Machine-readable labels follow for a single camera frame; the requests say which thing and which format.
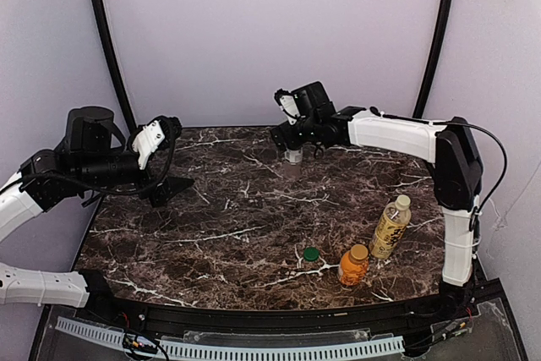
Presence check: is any black front rail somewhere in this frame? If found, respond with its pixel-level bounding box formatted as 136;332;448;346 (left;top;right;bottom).
76;295;467;336

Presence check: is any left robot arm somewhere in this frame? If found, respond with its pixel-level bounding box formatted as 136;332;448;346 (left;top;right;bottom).
1;106;194;309

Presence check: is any brown drink bottle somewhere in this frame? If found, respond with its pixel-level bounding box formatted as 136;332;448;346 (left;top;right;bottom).
283;148;303;179

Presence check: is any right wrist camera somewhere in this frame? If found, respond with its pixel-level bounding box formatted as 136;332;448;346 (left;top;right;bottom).
274;89;303;125

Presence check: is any yellow tea bottle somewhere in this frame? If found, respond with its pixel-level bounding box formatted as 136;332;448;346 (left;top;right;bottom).
369;200;412;260

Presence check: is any gold bottle cap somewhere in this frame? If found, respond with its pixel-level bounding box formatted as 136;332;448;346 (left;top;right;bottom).
349;244;369;262

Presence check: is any white tea bottle cap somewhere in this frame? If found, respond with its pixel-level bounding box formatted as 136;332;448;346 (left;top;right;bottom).
395;194;411;211

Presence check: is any black frame post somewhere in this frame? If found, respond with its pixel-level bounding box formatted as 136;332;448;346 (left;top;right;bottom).
90;0;137;131
413;0;452;118

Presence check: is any white slotted cable duct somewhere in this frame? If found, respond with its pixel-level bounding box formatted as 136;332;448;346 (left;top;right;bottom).
55;317;404;360

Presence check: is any orange juice bottle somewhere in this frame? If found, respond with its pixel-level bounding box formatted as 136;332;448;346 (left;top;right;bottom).
338;249;369;287

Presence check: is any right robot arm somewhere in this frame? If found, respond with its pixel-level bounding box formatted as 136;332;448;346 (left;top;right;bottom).
270;82;487;287

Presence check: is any green bottle cap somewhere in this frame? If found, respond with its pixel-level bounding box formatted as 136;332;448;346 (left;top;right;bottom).
303;247;320;262

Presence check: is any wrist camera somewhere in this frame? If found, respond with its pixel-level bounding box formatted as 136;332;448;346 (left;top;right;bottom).
274;89;303;125
127;116;183;170

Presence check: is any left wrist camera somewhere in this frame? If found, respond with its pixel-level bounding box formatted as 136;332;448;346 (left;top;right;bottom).
127;116;183;170

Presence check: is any right black frame post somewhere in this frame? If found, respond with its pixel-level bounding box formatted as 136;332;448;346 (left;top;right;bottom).
413;0;452;118

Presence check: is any left black frame post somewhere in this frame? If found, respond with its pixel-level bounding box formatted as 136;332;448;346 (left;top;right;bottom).
90;0;137;131

